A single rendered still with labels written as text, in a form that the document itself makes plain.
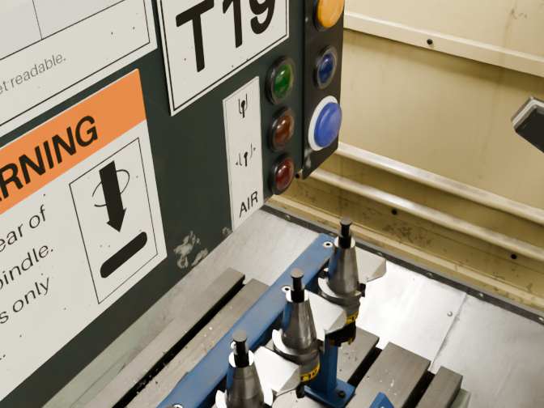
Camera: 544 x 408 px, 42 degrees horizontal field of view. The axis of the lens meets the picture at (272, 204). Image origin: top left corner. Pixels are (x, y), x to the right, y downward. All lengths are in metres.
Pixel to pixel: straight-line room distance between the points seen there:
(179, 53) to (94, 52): 0.05
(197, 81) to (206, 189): 0.06
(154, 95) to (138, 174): 0.04
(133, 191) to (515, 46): 0.93
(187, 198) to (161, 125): 0.05
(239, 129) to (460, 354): 1.11
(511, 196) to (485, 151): 0.09
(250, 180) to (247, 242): 1.22
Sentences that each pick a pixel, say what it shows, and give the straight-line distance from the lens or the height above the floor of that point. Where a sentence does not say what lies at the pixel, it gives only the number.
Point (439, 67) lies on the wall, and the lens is 1.25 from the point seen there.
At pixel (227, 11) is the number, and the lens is 0.34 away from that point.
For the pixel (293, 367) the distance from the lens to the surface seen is 0.85.
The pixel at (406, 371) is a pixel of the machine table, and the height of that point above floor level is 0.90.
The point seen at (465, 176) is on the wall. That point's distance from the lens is 1.33.
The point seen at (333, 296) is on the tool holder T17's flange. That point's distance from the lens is 0.92.
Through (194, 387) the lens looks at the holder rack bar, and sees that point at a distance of 0.83.
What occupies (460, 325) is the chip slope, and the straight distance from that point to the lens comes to 1.46.
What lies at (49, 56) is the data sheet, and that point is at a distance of 0.27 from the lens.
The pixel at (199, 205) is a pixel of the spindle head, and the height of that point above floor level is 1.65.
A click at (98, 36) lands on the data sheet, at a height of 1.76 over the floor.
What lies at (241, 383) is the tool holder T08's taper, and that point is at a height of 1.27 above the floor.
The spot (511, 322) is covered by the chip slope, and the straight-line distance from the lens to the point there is 1.47.
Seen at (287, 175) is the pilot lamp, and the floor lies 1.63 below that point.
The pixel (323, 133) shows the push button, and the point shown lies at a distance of 0.45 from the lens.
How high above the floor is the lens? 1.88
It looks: 38 degrees down
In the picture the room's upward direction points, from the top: 2 degrees counter-clockwise
